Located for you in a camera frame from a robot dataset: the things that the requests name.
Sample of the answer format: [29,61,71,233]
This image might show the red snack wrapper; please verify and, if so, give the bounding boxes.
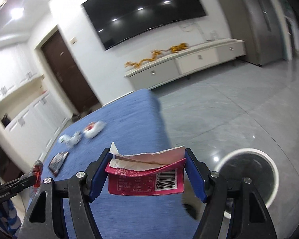
[31,160,44,189]

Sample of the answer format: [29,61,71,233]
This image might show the dark printed snack wrapper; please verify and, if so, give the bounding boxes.
[48,151,69,175]

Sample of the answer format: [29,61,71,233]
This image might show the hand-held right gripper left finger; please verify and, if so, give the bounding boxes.
[17,148,111,239]

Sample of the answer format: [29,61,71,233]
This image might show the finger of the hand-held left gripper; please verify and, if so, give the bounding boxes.
[0,173,38,193]

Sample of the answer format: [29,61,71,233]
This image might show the dark brown door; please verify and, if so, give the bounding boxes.
[41,30,101,115]

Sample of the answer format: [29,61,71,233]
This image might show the black wall television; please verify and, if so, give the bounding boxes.
[81,0,207,51]

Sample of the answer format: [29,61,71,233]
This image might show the long gold dragon figurine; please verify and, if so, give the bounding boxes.
[125,59,150,69]

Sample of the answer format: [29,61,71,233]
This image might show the white crumpled wrapper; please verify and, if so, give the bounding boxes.
[83,120,106,139]

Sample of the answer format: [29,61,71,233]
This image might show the blue fleece mat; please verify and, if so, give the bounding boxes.
[27,89,208,239]

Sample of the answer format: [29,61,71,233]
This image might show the white grey television stand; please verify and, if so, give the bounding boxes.
[124,38,247,90]

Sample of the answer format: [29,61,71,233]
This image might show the pink torn carton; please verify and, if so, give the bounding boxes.
[105,142,188,195]

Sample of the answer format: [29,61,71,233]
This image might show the grey refrigerator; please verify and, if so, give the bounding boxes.
[235,0,296,67]

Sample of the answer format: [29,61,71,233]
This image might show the gold tiger figurine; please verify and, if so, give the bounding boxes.
[170,43,190,53]

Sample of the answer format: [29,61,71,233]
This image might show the person's left forearm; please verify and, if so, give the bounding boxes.
[0,199,22,238]

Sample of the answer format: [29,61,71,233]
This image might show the white green printed wrapper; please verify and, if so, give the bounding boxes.
[58,131,82,148]

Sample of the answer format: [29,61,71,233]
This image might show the white tall cabinet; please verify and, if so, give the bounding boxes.
[0,42,66,153]

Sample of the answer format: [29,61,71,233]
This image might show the white trash bin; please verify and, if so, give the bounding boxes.
[218,148,280,220]

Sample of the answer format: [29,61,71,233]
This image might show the small gold dragon figurine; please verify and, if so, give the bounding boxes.
[149,50,169,62]

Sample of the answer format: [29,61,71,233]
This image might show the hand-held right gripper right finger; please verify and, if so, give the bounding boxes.
[185,148,277,239]

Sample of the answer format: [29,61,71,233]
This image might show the television cables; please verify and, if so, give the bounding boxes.
[183,22,205,41]

